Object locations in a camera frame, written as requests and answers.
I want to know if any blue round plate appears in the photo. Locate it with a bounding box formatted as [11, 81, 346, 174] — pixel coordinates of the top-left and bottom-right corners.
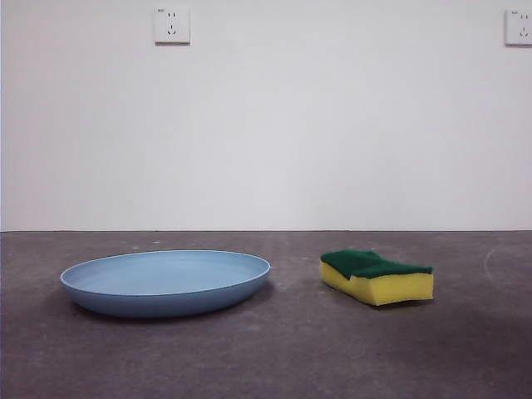
[59, 249, 273, 319]

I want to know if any yellow sponge with green pad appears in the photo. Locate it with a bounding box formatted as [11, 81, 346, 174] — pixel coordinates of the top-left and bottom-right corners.
[318, 248, 435, 308]

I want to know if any white wall socket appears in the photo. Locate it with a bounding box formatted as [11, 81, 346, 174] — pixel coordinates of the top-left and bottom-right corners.
[154, 5, 192, 46]
[504, 8, 532, 47]

